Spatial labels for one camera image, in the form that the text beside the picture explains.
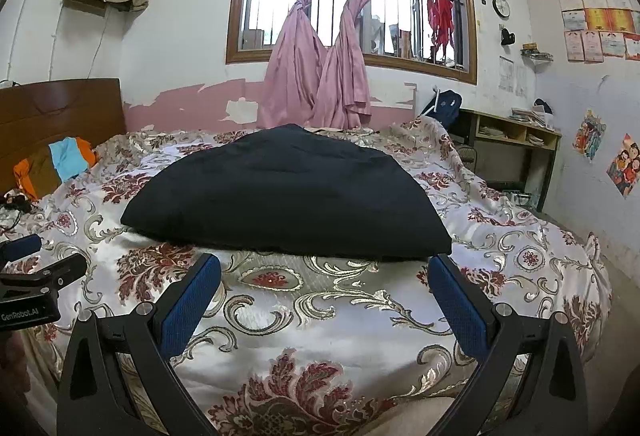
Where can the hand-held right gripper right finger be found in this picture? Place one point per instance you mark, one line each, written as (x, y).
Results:
(457, 311)

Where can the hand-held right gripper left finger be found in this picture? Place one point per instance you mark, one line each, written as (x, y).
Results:
(192, 301)

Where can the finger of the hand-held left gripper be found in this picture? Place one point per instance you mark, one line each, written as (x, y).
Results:
(22, 247)
(50, 272)

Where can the black jacket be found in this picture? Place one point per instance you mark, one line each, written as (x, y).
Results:
(285, 191)

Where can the orange blue brown garment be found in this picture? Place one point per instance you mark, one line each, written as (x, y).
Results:
(65, 160)

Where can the beige blanket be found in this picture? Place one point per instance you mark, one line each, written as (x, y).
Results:
(440, 416)

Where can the floral bedspread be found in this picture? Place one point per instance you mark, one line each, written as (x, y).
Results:
(310, 326)

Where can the wooden headboard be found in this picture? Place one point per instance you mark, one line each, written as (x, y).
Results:
(50, 110)

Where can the dark mesh chair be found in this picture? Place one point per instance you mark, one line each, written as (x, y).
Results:
(468, 160)

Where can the wooden desk with shelves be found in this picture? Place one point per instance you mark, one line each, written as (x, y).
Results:
(515, 140)

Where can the stack of books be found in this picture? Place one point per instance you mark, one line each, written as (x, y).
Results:
(525, 118)

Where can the blue backpack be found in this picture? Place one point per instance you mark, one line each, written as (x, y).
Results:
(445, 105)

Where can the pink curtain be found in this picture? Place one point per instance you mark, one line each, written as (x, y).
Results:
(295, 65)
(350, 65)

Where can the wooden framed barred window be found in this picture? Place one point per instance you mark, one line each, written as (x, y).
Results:
(234, 15)

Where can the red hanging garment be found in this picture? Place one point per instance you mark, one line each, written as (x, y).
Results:
(440, 20)

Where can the colourful figure wall poster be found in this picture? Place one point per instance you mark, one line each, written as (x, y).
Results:
(589, 135)

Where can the family picture wall poster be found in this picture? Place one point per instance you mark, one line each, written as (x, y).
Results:
(625, 165)

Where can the white wall papers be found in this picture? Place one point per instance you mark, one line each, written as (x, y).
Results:
(512, 75)

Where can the small wall shelf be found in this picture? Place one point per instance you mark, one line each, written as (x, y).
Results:
(535, 53)

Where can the black wall-mounted item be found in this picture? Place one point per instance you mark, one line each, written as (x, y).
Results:
(508, 37)

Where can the round wall clock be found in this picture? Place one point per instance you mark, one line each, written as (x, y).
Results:
(501, 7)

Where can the group of wall certificates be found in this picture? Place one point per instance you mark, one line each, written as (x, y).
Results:
(600, 25)

